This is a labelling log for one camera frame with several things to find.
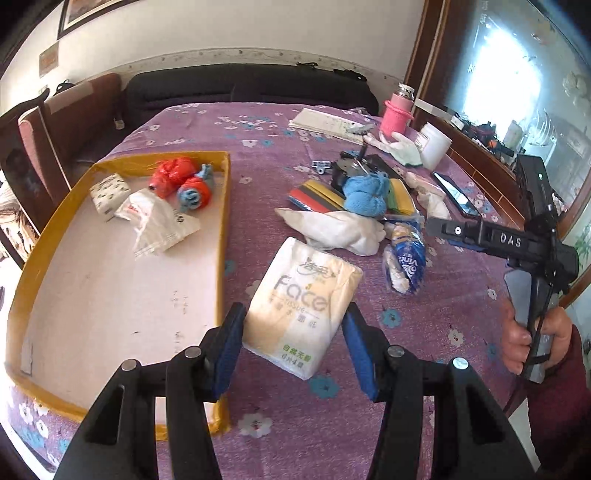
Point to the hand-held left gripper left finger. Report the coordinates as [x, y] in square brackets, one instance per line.
[231, 353]

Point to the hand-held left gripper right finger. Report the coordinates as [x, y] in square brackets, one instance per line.
[358, 357]

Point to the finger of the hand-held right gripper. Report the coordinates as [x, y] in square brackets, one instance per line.
[455, 229]

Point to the blue tissue pack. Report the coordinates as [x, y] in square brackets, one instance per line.
[408, 265]

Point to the yellow green sponge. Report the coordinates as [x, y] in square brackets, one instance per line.
[400, 198]

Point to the white yellow tissue pack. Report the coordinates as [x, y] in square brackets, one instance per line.
[295, 304]

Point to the blue knitted cloth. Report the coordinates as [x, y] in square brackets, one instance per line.
[364, 194]

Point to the white cloth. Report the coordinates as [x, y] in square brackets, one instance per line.
[332, 228]
[434, 205]

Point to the yellow cardboard box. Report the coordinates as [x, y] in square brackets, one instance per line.
[115, 300]

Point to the red yellow black sponge pack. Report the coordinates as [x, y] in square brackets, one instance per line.
[314, 196]

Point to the person's right forearm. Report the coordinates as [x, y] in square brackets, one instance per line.
[563, 406]

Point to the person's right hand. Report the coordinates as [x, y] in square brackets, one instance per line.
[515, 339]

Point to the crumpled white cloth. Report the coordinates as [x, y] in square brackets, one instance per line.
[434, 205]

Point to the black smartphone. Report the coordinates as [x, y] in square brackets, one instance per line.
[455, 194]

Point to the white plastic jar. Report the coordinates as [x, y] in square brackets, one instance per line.
[434, 145]

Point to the white work glove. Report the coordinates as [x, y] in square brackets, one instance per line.
[397, 147]

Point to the bottle with pink knitted sleeve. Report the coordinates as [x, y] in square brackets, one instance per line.
[397, 113]

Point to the white plastic bag red print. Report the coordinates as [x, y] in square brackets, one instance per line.
[157, 224]

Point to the blue orange snail plush toy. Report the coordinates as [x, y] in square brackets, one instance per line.
[196, 191]

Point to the wooden glass cabinet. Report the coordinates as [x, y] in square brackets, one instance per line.
[508, 69]

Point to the stack of white papers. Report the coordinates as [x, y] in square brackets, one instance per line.
[323, 121]

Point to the purple floral tablecloth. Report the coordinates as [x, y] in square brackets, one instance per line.
[277, 161]

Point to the small patterned tissue pack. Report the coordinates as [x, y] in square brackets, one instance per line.
[108, 191]

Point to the black sofa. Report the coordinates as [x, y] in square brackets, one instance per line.
[240, 90]

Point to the dark wooden chair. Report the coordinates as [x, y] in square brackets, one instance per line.
[18, 184]

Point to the brown cushioned chair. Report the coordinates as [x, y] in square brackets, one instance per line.
[74, 120]

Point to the framed picture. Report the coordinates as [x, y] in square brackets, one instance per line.
[92, 11]

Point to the wall plaque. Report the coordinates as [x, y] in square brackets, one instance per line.
[49, 59]

